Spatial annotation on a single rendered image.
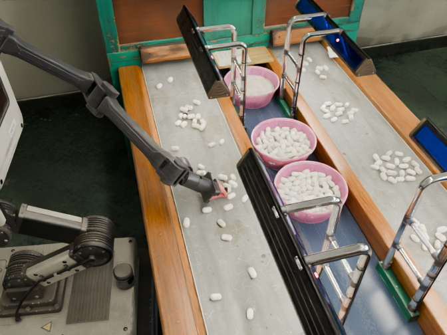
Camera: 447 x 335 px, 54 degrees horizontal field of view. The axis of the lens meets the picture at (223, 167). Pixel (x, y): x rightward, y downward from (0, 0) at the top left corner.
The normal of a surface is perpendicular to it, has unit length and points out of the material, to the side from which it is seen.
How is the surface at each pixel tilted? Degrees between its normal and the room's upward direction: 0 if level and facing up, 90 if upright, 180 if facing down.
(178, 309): 0
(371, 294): 0
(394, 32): 87
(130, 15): 90
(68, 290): 0
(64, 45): 90
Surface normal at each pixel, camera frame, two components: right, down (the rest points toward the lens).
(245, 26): 0.26, 0.67
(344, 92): 0.00, -0.72
